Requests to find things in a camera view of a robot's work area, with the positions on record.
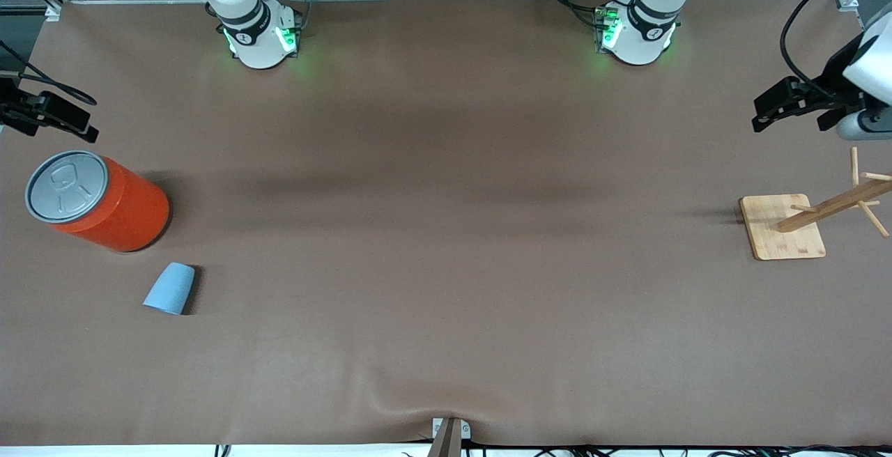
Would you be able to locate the wooden mug tree stand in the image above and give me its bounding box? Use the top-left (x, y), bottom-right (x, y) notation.
top-left (740, 147), bottom-right (892, 261)

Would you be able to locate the red can with grey lid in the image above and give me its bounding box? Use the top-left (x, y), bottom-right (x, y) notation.
top-left (25, 150), bottom-right (171, 254)

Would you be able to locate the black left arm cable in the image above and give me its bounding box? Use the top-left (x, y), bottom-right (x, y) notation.
top-left (780, 0), bottom-right (892, 95)

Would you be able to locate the brown table mat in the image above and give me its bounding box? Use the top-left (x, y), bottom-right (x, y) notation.
top-left (0, 0), bottom-right (892, 447)

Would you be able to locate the grey metal table clamp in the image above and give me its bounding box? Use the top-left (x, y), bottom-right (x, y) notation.
top-left (426, 417), bottom-right (472, 457)

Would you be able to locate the light blue plastic cup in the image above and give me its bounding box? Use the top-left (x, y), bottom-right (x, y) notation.
top-left (143, 262), bottom-right (196, 316)

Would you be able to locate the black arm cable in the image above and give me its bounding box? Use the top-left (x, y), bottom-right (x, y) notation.
top-left (780, 0), bottom-right (892, 95)
top-left (0, 39), bottom-right (97, 106)

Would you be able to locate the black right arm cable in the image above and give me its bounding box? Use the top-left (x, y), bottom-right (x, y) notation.
top-left (0, 39), bottom-right (97, 106)

